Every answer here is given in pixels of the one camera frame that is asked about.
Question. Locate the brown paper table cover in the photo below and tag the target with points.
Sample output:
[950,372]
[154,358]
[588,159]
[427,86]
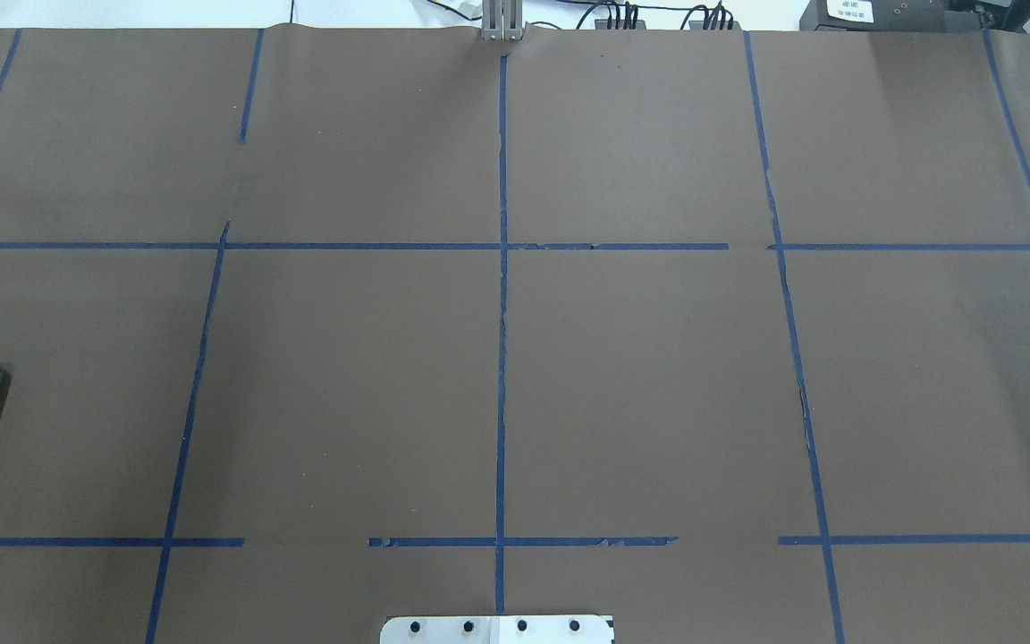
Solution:
[725,336]

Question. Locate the black computer box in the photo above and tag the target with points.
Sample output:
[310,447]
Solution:
[914,16]

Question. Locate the aluminium frame post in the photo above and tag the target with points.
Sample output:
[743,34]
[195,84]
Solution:
[502,20]

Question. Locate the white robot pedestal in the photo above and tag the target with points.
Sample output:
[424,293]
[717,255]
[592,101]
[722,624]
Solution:
[529,628]

